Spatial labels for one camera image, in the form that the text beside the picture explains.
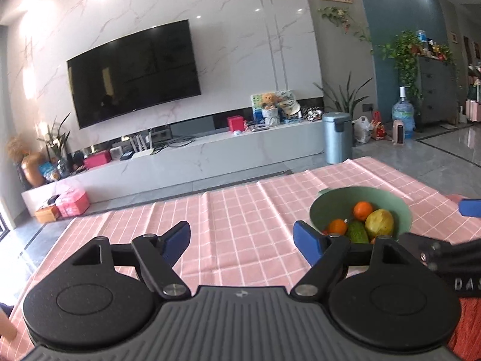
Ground orange tangerine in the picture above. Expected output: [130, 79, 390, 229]
[352, 201, 374, 223]
[326, 218, 348, 236]

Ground green plastic bowl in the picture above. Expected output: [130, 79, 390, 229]
[309, 186, 412, 239]

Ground person's hand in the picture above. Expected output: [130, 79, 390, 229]
[0, 308, 17, 342]

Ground pink round stool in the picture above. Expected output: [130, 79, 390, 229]
[447, 194, 465, 204]

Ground green cucumber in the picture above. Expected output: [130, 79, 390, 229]
[346, 220, 370, 244]

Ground yellow-green pear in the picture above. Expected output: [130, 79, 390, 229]
[364, 209, 395, 239]

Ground pink checkered tablecloth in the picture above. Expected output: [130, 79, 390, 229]
[0, 156, 481, 361]

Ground pink storage box on floor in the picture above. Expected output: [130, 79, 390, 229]
[55, 190, 90, 218]

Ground pink small heater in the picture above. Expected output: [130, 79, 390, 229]
[392, 120, 405, 145]

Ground white wifi router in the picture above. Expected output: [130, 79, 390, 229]
[129, 134, 154, 159]

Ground blue-grey trash bin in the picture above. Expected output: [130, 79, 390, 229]
[322, 112, 353, 165]

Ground blue water jug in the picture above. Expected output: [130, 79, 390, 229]
[391, 86, 415, 139]

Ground white tv console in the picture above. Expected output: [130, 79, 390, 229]
[21, 121, 324, 214]

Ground white plastic bag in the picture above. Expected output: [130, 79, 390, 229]
[352, 116, 372, 144]

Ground grey drawer cabinet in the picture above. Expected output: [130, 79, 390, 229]
[415, 56, 457, 128]

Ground long-leaf potted plant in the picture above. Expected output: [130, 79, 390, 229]
[313, 73, 372, 119]

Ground brown vase dried flowers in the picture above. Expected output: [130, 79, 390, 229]
[6, 135, 46, 190]

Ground red box on console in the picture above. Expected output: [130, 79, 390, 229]
[227, 116, 246, 133]

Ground teddy bear in bag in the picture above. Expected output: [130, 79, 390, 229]
[250, 90, 302, 126]

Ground hanging green pothos plant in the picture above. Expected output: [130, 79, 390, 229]
[380, 30, 421, 100]

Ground black flat television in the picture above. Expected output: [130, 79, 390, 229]
[67, 20, 201, 129]

